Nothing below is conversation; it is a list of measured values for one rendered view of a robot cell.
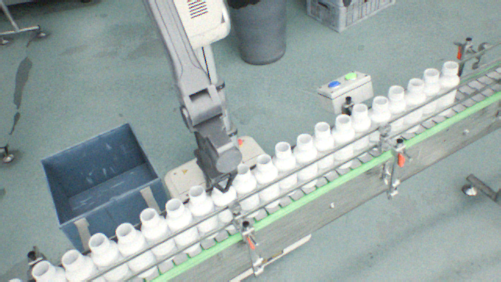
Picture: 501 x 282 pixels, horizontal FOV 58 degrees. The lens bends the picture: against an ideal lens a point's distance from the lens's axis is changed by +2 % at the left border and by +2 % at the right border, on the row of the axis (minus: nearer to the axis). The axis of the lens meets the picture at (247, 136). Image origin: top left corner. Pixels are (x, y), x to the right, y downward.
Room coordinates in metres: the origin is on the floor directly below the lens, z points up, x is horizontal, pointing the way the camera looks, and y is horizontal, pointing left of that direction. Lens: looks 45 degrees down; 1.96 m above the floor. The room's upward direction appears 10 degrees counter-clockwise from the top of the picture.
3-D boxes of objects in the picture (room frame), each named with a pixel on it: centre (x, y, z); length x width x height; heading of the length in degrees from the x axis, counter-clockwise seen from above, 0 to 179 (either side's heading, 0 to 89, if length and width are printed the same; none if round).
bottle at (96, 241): (0.57, 0.36, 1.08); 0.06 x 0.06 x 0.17
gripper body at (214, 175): (0.67, 0.08, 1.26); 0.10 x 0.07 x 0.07; 22
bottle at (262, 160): (0.71, -0.03, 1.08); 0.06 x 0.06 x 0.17
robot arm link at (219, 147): (0.63, 0.06, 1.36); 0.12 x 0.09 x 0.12; 22
